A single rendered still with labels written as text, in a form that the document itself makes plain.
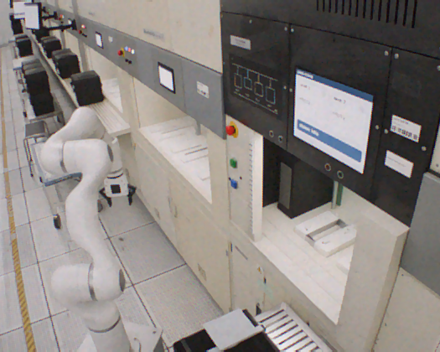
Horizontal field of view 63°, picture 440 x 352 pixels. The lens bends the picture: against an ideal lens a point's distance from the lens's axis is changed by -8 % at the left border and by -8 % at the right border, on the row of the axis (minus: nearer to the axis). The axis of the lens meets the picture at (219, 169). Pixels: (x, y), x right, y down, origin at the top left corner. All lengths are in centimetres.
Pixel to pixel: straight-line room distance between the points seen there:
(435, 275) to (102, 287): 89
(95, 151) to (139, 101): 172
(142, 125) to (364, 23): 222
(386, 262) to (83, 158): 87
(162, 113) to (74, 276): 194
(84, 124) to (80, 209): 28
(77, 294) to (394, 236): 89
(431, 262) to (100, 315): 97
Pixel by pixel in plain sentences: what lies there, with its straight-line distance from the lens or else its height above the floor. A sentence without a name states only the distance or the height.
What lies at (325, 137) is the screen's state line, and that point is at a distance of 109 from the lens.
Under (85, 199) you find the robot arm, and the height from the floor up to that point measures 137.
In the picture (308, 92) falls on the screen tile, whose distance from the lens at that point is 111.
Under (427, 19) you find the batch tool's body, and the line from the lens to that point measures 84.
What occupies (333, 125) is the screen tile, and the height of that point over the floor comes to 156.
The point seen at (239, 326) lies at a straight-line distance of 112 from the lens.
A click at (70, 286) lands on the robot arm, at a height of 116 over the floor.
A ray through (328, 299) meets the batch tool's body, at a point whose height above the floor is 87.
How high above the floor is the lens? 198
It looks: 30 degrees down
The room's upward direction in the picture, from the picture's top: 3 degrees counter-clockwise
